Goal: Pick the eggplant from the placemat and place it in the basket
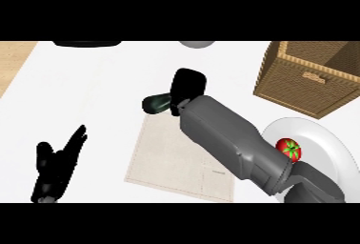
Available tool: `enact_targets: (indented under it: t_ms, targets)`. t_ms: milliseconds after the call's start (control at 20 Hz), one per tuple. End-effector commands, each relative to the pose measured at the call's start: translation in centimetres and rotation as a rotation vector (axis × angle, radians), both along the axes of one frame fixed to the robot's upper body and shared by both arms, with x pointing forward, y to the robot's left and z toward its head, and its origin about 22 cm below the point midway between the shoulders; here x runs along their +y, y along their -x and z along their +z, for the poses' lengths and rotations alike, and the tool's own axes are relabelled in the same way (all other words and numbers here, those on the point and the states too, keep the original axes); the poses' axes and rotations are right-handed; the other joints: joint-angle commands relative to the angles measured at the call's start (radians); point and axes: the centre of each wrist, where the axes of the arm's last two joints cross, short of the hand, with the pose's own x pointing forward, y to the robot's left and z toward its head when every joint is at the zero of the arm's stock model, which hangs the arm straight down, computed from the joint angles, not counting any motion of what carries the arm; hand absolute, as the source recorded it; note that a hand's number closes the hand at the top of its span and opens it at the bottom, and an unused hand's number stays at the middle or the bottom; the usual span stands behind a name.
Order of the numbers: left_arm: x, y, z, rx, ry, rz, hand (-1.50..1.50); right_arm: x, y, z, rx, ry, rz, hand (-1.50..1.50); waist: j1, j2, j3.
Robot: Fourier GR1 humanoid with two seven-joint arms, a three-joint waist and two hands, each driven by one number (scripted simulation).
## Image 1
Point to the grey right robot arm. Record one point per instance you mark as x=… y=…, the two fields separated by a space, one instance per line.
x=233 y=139

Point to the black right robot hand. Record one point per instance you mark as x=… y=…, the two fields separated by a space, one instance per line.
x=187 y=83

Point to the brown wicker basket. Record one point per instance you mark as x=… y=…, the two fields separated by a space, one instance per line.
x=310 y=76

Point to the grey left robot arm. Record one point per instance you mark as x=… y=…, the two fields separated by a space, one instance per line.
x=47 y=199

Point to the dark green eggplant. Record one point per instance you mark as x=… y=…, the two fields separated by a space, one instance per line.
x=156 y=103

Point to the beige cloth placemat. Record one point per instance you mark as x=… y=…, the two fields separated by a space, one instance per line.
x=183 y=162

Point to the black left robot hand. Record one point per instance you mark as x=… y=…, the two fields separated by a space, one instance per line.
x=56 y=165

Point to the black rounded object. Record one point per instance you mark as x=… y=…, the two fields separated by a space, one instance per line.
x=85 y=44

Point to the white plate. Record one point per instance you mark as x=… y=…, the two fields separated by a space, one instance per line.
x=319 y=143

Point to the red tomato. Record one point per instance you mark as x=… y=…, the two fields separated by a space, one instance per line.
x=289 y=149

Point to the grey rounded object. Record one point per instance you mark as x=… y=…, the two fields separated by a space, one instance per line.
x=196 y=44

